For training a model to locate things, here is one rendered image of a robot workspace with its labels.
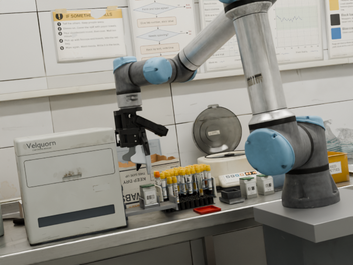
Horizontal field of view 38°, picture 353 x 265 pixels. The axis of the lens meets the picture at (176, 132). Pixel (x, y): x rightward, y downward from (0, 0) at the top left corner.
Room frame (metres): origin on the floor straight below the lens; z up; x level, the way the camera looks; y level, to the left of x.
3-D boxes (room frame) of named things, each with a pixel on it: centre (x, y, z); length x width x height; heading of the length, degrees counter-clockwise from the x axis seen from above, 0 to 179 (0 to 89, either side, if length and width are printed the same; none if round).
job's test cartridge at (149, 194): (1.58, 0.11, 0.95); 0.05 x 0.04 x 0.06; 19
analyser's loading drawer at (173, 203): (1.57, 0.13, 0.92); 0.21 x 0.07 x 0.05; 109
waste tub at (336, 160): (1.84, -0.51, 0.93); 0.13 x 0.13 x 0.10; 16
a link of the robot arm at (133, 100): (1.57, 0.13, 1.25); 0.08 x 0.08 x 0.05
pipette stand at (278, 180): (1.82, -0.35, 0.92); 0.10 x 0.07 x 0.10; 111
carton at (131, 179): (1.97, 0.16, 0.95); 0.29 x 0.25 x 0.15; 19
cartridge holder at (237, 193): (1.70, -0.16, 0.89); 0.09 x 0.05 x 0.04; 18
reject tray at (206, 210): (1.59, -0.06, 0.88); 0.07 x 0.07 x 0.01; 19
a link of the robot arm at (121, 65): (1.57, 0.13, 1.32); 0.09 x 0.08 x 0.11; 49
